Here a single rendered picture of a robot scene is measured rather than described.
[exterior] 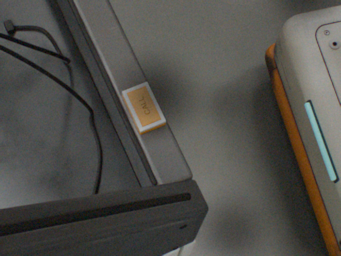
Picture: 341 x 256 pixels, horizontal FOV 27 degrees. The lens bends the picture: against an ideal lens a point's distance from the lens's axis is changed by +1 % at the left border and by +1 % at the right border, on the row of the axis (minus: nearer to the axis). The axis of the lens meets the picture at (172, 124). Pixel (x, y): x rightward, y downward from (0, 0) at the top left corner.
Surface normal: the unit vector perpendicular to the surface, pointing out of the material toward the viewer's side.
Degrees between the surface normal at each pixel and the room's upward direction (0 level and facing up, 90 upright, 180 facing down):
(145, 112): 0
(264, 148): 0
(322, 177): 90
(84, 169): 0
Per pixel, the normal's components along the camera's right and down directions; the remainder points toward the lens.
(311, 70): -0.40, -0.22
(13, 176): 0.07, -0.36
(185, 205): 0.66, -0.51
